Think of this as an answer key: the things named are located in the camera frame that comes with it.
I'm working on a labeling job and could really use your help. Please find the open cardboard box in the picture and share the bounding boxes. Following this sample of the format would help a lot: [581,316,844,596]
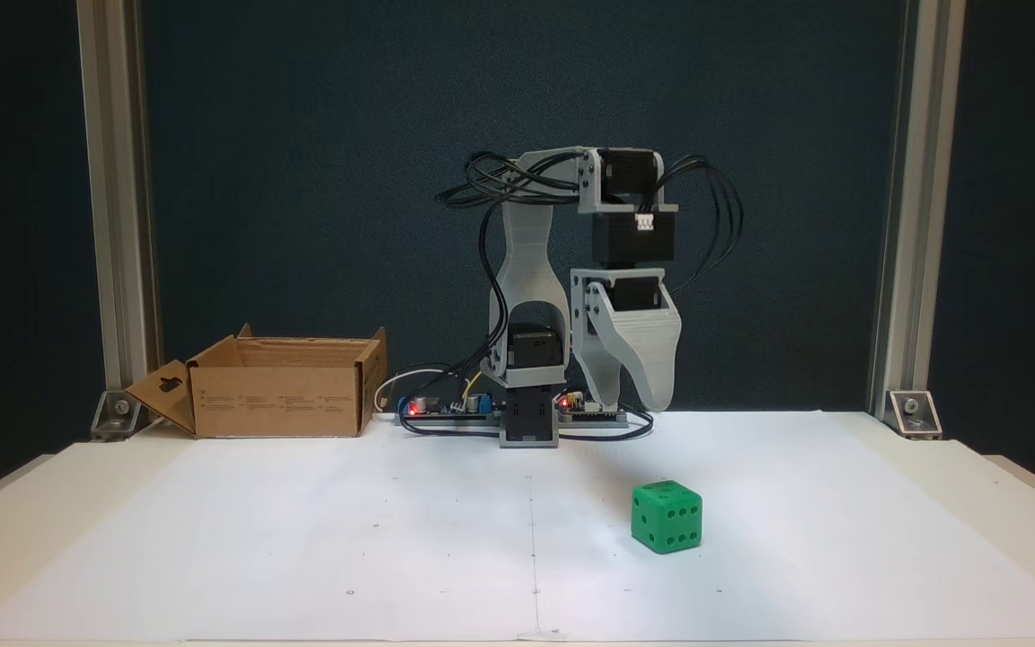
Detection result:
[126,323,389,439]

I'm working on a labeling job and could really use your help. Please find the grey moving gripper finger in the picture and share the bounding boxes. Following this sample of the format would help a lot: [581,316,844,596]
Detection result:
[571,280,626,412]

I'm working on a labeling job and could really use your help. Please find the circuit board with blue parts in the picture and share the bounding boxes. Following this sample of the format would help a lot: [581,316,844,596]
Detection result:
[394,388,502,425]

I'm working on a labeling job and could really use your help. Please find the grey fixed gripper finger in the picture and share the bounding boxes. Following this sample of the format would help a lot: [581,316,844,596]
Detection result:
[597,309,683,412]

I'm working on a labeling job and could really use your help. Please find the metal corner bracket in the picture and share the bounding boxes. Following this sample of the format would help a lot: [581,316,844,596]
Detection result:
[888,390,943,439]
[89,389,143,441]

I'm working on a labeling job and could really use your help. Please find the aluminium frame post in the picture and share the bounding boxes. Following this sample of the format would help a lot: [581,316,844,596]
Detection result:
[75,0,164,416]
[868,0,968,416]

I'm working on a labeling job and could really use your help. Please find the white cable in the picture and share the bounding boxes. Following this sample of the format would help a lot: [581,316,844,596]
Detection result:
[374,368,448,414]

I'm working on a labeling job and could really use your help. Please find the green dice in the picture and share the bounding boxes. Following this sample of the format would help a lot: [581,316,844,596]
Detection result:
[631,479,703,555]

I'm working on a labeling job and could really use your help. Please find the circuit board with white connectors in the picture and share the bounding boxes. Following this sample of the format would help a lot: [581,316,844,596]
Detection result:
[557,390,630,427]

